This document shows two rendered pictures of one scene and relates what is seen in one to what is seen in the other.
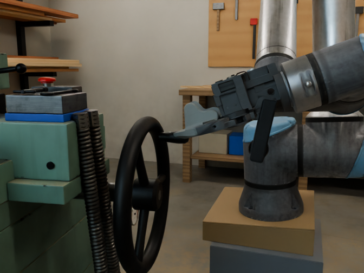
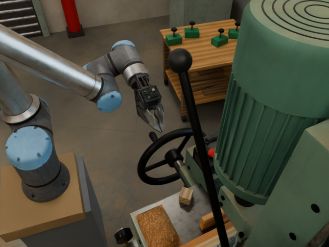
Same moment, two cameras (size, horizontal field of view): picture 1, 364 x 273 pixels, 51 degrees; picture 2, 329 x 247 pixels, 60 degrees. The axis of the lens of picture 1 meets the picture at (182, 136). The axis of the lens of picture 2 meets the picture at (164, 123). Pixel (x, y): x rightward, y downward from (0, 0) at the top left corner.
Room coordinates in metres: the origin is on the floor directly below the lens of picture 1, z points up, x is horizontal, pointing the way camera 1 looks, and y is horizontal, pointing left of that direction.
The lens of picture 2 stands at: (1.08, 0.55, 1.66)
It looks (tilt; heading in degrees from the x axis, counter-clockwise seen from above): 46 degrees down; 233
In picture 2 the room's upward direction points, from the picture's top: straight up
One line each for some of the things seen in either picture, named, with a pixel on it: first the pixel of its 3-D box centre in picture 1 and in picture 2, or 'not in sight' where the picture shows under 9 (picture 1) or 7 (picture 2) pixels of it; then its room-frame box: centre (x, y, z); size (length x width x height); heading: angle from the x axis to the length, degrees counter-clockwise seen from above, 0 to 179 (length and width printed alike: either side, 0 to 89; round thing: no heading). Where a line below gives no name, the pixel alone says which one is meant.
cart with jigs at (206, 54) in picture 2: not in sight; (207, 64); (-0.36, -0.78, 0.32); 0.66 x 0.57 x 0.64; 160
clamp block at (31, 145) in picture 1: (51, 142); (214, 164); (0.63, 0.22, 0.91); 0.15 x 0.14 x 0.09; 169
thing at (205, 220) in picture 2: not in sight; (235, 207); (0.70, 0.37, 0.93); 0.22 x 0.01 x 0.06; 169
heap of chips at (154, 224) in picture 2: not in sight; (157, 227); (0.90, 0.28, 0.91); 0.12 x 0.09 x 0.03; 79
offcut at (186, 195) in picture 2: not in sight; (186, 195); (0.78, 0.25, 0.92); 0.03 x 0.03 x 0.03; 32
